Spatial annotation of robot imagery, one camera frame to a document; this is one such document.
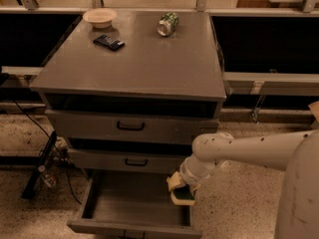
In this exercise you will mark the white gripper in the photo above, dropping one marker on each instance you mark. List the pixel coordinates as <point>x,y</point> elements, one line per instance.
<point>189,177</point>

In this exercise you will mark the green and yellow sponge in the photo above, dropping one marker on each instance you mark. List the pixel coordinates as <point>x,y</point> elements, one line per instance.
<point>182,196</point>

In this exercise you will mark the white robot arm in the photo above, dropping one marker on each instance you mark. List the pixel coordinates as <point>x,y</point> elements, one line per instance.
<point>295,153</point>

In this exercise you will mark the grey open bottom drawer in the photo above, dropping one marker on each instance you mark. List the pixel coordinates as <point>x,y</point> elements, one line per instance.
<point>132,205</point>

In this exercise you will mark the grey middle drawer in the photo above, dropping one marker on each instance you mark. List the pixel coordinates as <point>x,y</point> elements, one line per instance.
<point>125,161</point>

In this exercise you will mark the grey drawer cabinet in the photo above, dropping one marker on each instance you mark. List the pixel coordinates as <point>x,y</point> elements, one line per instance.
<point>173,77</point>

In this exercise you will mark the grey top drawer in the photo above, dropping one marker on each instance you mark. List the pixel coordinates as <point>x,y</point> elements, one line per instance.
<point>129,127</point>

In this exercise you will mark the small plastic bottle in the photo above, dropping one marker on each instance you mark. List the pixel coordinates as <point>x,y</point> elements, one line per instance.
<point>47,176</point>

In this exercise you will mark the black stand leg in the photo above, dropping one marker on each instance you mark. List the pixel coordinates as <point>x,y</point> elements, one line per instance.
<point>29,192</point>

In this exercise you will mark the green soda can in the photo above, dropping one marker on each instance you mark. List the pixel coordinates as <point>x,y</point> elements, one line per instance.
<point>167,24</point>

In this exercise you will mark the beige bowl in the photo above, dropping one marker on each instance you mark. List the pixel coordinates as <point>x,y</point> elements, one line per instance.
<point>100,17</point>

